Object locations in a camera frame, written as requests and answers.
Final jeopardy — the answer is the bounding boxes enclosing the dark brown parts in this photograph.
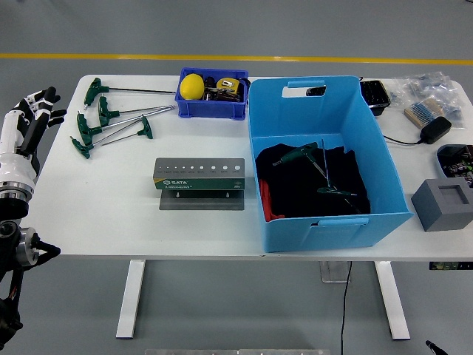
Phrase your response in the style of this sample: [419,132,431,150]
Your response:
[203,87,244,103]

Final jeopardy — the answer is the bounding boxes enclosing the clear bags of resistors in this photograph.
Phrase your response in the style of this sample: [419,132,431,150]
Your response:
[389,70,467,129]

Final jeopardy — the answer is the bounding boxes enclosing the black plastic tray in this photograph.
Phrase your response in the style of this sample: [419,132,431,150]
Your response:
[360,79,392,117]

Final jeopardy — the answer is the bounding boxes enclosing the black power adapter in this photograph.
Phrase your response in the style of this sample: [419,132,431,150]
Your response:
[418,115,452,145]

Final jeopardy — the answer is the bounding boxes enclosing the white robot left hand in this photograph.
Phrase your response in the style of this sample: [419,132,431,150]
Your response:
[0,87,68,186]

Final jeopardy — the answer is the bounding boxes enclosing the green metal hex key stand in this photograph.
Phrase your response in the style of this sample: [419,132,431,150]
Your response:
[152,158,247,212]

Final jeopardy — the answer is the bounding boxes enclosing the light blue storage box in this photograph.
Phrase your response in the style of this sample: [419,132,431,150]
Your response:
[246,75,415,254]

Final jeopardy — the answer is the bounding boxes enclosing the hanging black cable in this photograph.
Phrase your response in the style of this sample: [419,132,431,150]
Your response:
[339,260,353,355]

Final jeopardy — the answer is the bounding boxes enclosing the clear plastic bracket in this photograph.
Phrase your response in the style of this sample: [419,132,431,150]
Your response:
[319,260,351,284]

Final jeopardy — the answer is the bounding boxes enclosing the black cloth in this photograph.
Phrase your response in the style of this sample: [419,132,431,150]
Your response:
[255,143,372,219]

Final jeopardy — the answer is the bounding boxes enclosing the grey foam block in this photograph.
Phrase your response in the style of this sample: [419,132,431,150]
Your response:
[410,177,473,233]

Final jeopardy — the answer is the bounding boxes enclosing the small blue parts bin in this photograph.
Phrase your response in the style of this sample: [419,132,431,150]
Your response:
[174,67,249,121]

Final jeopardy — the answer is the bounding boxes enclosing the taped resistor strip bundle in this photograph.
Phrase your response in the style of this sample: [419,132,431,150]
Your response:
[403,98,448,129]

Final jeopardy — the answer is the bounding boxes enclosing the red cloth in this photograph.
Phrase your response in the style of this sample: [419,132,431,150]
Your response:
[257,179,285,223]

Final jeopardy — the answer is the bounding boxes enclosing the yellow ball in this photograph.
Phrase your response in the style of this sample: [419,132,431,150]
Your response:
[179,73,205,101]

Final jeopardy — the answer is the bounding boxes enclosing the white table leg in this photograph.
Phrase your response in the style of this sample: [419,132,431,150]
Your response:
[372,260,411,341]
[115,260,147,340]

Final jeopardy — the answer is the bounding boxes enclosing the dark electronic parts pile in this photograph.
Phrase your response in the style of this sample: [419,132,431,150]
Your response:
[443,146,473,188]

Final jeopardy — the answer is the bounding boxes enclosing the blue-grey parts tray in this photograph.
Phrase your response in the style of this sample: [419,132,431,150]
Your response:
[435,143,473,178]

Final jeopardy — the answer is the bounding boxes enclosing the black adapter cord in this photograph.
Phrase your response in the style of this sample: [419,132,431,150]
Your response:
[383,135,424,146]

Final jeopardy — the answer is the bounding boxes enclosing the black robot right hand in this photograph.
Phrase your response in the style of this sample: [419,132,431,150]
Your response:
[424,339,449,355]

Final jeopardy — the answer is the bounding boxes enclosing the thin green T-handle hex key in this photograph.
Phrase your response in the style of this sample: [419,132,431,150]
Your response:
[316,138,358,197]

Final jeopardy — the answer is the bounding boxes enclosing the large green T-handle hex key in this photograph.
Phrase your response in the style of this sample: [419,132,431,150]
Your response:
[279,141,362,214]

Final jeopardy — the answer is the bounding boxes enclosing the table height control panel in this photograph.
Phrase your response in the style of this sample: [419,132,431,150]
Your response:
[428,261,473,271]

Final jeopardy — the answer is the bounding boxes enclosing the yellow tape measure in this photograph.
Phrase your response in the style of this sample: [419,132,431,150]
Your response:
[216,77,239,95]

